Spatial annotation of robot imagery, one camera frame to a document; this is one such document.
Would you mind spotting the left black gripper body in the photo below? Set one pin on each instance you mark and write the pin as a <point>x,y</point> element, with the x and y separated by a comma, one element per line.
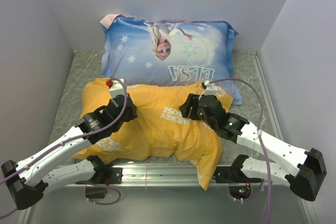
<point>130,116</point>

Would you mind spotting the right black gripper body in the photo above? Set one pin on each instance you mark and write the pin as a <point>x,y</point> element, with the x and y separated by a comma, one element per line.
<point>196,113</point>

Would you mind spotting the yellow Mickey Mouse pillowcase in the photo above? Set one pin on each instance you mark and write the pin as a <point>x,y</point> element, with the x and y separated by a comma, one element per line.
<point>160,130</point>

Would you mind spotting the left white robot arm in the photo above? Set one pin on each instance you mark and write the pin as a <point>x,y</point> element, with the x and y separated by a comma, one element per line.
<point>30,179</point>

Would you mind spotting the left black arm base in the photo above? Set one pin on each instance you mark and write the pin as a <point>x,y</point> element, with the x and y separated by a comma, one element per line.
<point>98,187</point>

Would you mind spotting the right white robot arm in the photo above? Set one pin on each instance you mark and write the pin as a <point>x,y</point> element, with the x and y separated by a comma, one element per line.
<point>301,170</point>

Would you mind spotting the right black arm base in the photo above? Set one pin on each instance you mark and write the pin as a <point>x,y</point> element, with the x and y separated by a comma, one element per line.
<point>239,185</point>

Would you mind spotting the blue Elsa pillow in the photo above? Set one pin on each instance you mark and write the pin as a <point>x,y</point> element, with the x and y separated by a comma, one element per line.
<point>170,52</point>

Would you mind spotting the pink cloth corner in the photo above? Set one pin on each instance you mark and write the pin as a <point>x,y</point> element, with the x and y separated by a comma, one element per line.
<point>108,20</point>

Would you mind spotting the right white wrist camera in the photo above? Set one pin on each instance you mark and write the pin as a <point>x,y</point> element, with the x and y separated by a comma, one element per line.
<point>209,88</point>

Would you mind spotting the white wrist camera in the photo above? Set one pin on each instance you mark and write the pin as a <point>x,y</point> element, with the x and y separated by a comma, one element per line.
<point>209,88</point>
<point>116,87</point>

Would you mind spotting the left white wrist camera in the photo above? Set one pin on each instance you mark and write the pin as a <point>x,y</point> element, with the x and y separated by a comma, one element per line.
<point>116,87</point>

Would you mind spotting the aluminium front rail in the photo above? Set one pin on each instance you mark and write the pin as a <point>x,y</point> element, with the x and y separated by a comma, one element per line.
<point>159,175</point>

